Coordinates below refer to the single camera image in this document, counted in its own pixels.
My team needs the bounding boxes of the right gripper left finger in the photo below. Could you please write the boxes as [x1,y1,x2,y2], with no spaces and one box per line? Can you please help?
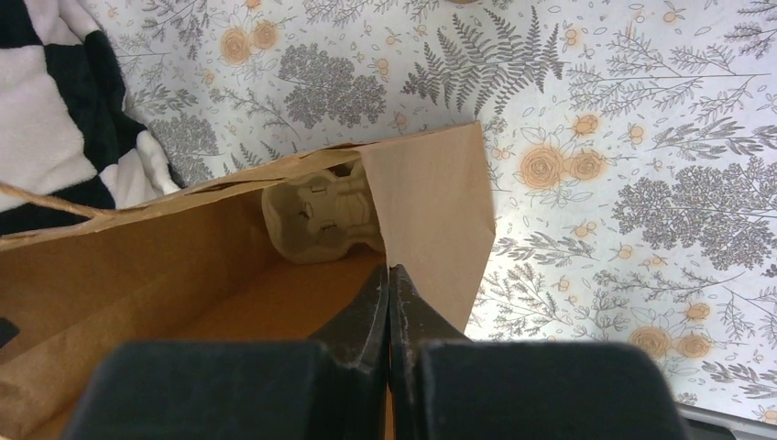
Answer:
[62,265,389,439]

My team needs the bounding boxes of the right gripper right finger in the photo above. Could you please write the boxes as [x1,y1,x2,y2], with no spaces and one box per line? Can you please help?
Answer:
[389,266,689,439]

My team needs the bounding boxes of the single cardboard cup carrier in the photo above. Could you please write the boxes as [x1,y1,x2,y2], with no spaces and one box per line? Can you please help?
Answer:
[261,160,385,264]

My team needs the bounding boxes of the brown paper bag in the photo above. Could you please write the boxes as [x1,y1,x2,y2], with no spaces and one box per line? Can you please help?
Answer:
[1,122,496,439]

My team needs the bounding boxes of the floral table mat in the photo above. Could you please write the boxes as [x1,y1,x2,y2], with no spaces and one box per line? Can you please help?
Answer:
[86,1,776,424]

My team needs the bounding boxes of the black white checkered pillow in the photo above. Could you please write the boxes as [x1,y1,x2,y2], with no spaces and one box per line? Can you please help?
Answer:
[1,1,179,209]

